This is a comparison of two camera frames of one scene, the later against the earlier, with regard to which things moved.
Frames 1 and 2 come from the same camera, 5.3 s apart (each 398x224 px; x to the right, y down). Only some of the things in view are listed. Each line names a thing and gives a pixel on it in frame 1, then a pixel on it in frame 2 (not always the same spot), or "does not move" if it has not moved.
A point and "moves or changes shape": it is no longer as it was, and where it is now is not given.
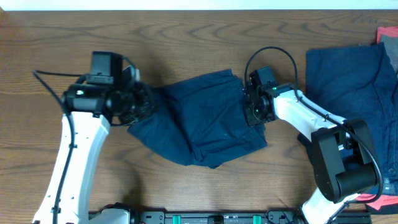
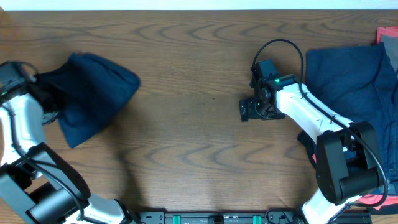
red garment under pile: [387, 200] does not move
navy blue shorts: [201, 119] moves or changes shape
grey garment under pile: [391, 45] does not move
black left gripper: [148, 104] → [51, 117]
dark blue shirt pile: [360, 83] does not move
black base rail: [274, 216] does not move
